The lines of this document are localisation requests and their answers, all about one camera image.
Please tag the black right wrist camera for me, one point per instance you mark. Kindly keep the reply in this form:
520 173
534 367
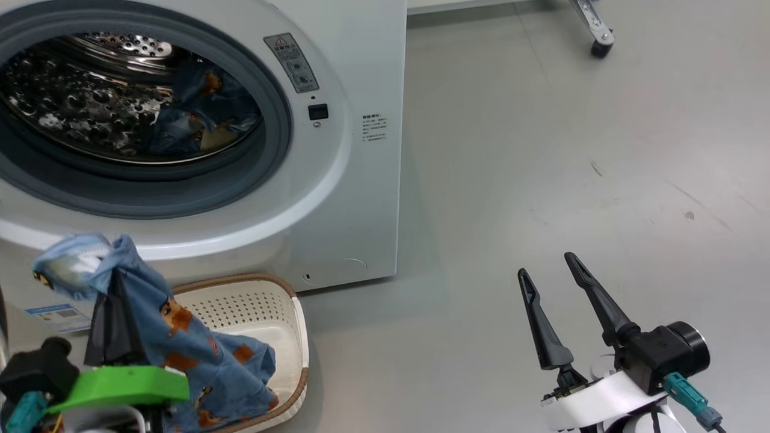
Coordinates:
662 355

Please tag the white perforated basket brown rim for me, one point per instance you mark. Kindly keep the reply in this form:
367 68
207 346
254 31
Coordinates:
252 307

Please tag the blue bear garment white collar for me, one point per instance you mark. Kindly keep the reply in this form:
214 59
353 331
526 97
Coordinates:
198 355

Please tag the metal leg with black caster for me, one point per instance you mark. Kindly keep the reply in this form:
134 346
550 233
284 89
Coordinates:
595 30

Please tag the blue energy label sticker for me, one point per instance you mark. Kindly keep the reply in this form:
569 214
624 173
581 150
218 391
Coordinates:
60 317

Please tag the black washer door latch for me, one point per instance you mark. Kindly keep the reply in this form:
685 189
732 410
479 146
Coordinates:
318 112

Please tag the grey warning sticker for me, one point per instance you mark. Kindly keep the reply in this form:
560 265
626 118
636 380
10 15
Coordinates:
292 63

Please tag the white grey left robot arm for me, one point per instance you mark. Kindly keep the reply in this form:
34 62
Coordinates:
102 421

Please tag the white front-load washing machine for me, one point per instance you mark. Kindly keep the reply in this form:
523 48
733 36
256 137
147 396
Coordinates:
361 198

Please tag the white furniture panel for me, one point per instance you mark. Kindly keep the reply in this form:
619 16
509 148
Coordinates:
469 6

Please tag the round filter cover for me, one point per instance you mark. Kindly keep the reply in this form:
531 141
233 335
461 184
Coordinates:
337 270

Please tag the printed text label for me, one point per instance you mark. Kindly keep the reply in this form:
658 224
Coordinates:
374 127

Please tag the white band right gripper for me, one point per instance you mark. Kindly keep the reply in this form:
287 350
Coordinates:
595 400

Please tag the blue bear print garment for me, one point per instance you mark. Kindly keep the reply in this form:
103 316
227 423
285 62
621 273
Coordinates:
198 114

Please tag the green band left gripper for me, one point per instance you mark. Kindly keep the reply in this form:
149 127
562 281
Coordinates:
126 385

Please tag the perforated steel washer drum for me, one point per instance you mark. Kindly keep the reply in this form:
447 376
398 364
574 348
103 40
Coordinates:
78 102

